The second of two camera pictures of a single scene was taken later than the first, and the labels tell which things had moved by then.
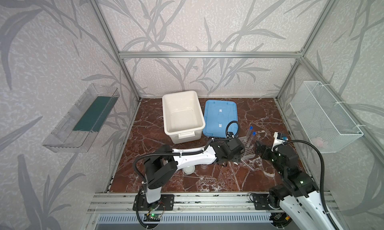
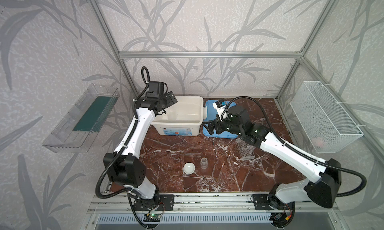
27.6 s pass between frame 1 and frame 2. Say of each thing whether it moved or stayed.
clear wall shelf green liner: stayed
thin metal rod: stayed
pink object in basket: stayed
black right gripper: moved
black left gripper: moved
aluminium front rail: stayed
